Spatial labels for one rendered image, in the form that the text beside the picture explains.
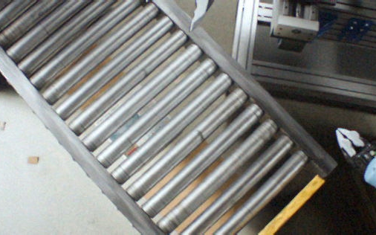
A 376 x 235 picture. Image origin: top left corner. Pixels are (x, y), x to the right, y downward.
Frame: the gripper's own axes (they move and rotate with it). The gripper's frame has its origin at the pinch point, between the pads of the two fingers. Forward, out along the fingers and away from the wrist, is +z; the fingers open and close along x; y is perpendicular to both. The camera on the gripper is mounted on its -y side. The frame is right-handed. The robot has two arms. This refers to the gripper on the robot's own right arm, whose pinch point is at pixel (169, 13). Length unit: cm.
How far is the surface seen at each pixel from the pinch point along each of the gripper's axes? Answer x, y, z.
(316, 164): -54, 37, -3
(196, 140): -21.6, 41.2, 11.0
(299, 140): -46, 38, -6
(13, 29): 46, 50, 15
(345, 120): -77, 114, -53
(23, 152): 37, 129, 47
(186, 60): -5.5, 43.4, -7.1
